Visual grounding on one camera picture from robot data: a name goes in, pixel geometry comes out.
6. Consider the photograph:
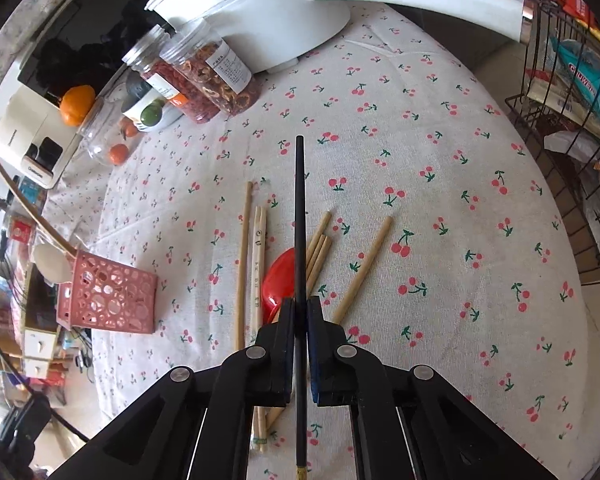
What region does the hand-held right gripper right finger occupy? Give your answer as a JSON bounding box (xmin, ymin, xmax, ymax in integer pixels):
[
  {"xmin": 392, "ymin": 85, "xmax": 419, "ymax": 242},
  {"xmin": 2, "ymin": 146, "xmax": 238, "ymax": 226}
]
[{"xmin": 306, "ymin": 296, "xmax": 556, "ymax": 480}]

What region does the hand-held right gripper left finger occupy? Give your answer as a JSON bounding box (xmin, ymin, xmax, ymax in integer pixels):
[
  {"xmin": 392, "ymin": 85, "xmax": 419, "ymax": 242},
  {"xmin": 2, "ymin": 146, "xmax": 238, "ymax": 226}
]
[{"xmin": 45, "ymin": 296, "xmax": 301, "ymax": 480}]

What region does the red spoon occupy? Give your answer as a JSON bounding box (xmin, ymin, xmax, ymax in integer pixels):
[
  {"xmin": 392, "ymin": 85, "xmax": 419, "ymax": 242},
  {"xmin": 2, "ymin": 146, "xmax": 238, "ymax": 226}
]
[{"xmin": 261, "ymin": 247, "xmax": 298, "ymax": 326}]

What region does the printed bamboo chopstick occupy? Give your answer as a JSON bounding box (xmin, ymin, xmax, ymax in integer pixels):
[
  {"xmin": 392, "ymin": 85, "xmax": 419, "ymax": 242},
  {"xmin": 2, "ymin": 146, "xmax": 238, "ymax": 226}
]
[
  {"xmin": 251, "ymin": 206, "xmax": 261, "ymax": 453},
  {"xmin": 259, "ymin": 208, "xmax": 269, "ymax": 453}
]

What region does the plain bamboo chopstick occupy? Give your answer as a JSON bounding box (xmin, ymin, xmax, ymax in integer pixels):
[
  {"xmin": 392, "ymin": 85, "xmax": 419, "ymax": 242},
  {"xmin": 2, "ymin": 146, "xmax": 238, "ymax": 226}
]
[
  {"xmin": 306, "ymin": 233, "xmax": 328, "ymax": 281},
  {"xmin": 234, "ymin": 181, "xmax": 254, "ymax": 352},
  {"xmin": 306, "ymin": 211, "xmax": 332, "ymax": 263},
  {"xmin": 306, "ymin": 236, "xmax": 333, "ymax": 297},
  {"xmin": 331, "ymin": 216, "xmax": 394, "ymax": 324}
]

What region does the black chopstick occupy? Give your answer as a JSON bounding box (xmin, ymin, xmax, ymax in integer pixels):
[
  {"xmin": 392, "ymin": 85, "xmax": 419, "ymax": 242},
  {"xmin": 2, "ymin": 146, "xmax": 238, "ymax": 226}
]
[{"xmin": 293, "ymin": 135, "xmax": 309, "ymax": 479}]

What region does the pink perforated utensil basket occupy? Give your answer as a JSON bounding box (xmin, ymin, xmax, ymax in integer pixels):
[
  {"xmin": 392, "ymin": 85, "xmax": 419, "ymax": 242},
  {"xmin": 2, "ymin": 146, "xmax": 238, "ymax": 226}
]
[{"xmin": 56, "ymin": 249, "xmax": 159, "ymax": 335}]

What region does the white spoon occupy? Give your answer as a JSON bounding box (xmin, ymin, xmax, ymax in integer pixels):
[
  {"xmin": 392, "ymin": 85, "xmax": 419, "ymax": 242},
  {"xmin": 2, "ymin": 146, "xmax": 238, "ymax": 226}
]
[{"xmin": 32, "ymin": 242, "xmax": 73, "ymax": 283}]

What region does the long wooden chopstick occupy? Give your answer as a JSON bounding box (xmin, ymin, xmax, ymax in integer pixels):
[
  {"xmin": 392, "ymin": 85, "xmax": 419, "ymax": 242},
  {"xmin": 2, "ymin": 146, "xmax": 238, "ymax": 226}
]
[{"xmin": 0, "ymin": 146, "xmax": 78, "ymax": 256}]

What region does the cardboard box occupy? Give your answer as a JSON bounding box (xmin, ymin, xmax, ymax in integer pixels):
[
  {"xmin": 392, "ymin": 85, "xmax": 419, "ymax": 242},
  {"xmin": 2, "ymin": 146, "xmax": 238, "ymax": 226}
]
[{"xmin": 22, "ymin": 262, "xmax": 62, "ymax": 335}]

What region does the cherry print tablecloth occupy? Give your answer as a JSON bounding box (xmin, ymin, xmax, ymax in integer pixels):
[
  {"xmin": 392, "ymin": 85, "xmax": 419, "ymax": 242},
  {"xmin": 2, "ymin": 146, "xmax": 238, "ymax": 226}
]
[{"xmin": 45, "ymin": 2, "xmax": 597, "ymax": 480}]

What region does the green fruit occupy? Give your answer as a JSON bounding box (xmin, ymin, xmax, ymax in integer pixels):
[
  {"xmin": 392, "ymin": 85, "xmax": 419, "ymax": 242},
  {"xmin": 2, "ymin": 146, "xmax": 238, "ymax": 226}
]
[{"xmin": 139, "ymin": 101, "xmax": 164, "ymax": 127}]

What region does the jar of dried slices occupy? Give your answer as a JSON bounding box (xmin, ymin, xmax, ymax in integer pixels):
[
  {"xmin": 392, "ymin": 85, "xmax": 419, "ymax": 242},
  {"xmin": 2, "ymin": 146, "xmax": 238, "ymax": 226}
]
[{"xmin": 159, "ymin": 19, "xmax": 264, "ymax": 114}]

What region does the jar of red berries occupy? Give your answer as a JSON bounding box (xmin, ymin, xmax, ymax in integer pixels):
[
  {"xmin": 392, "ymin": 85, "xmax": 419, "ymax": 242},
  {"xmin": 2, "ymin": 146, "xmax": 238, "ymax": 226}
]
[{"xmin": 122, "ymin": 24, "xmax": 222, "ymax": 124}]

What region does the clear glass jar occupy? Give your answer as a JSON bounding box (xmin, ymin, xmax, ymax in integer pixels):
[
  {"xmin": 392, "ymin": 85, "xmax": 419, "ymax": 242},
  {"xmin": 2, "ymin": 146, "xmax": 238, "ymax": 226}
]
[{"xmin": 77, "ymin": 94, "xmax": 147, "ymax": 167}]

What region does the jar with red label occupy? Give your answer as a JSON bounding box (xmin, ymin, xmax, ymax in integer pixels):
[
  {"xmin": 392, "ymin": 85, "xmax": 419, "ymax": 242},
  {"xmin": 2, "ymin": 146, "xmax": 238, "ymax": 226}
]
[{"xmin": 10, "ymin": 216, "xmax": 37, "ymax": 252}]

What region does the dark green pumpkin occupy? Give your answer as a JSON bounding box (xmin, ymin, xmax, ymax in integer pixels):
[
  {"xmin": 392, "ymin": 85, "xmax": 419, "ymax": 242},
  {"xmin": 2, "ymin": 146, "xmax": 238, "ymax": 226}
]
[{"xmin": 125, "ymin": 71, "xmax": 155, "ymax": 107}]

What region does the orange fruit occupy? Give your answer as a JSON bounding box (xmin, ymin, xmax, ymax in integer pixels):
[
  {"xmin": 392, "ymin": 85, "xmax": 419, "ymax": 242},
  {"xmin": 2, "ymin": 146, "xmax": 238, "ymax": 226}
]
[{"xmin": 60, "ymin": 85, "xmax": 97, "ymax": 127}]

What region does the white air fryer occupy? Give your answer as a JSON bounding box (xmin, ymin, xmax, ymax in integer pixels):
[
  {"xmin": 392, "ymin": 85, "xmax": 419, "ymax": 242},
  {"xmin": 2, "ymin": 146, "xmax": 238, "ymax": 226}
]
[{"xmin": 0, "ymin": 85, "xmax": 82, "ymax": 190}]

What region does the white electric pot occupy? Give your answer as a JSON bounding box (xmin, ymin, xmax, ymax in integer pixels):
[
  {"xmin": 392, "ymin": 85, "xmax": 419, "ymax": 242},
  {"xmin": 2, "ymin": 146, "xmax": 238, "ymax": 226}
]
[{"xmin": 144, "ymin": 0, "xmax": 533, "ymax": 75}]

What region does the black microwave oven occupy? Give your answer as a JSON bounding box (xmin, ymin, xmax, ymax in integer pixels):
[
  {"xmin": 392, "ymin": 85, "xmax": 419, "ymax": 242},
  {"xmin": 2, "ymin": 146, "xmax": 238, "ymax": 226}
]
[{"xmin": 17, "ymin": 0, "xmax": 173, "ymax": 103}]

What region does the blue snack packet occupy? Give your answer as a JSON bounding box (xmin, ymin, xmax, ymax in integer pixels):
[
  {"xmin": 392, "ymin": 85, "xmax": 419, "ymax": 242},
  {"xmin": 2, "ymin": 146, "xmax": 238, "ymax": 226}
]
[{"xmin": 549, "ymin": 35, "xmax": 600, "ymax": 126}]

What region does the floral cloth cover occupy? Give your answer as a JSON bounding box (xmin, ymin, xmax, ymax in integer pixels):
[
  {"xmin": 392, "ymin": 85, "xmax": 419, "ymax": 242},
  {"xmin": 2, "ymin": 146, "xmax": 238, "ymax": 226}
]
[{"xmin": 0, "ymin": 0, "xmax": 113, "ymax": 111}]

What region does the red snack packet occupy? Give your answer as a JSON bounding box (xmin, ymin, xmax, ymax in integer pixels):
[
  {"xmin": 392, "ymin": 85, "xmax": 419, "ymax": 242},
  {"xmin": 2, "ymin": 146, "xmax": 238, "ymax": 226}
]
[{"xmin": 555, "ymin": 0, "xmax": 600, "ymax": 30}]

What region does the black wire rack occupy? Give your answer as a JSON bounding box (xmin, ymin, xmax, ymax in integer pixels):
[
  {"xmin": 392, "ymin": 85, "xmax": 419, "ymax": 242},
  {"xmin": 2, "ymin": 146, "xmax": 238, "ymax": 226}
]
[{"xmin": 504, "ymin": 0, "xmax": 600, "ymax": 292}]

